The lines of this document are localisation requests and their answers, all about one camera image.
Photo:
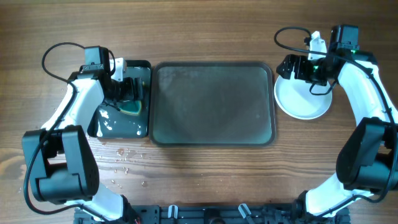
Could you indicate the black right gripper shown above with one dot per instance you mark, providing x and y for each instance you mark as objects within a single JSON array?
[{"x": 288, "y": 66}]

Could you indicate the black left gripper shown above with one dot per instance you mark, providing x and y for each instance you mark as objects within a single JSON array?
[{"x": 137, "y": 88}]

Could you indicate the white plate bottom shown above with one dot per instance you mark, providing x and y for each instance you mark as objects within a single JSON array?
[{"x": 294, "y": 98}]

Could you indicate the green yellow sponge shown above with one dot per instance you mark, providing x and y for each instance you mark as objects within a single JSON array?
[{"x": 132, "y": 108}]

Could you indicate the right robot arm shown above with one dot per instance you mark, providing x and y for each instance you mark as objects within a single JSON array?
[{"x": 366, "y": 167}]

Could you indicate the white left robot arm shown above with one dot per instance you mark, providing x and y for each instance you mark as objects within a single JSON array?
[{"x": 62, "y": 172}]

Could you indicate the small black tray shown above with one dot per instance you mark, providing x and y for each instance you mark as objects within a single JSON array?
[{"x": 109, "y": 123}]

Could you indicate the large dark tray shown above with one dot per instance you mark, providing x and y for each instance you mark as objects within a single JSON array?
[{"x": 212, "y": 104}]

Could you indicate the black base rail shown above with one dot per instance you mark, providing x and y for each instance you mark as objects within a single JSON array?
[{"x": 270, "y": 213}]

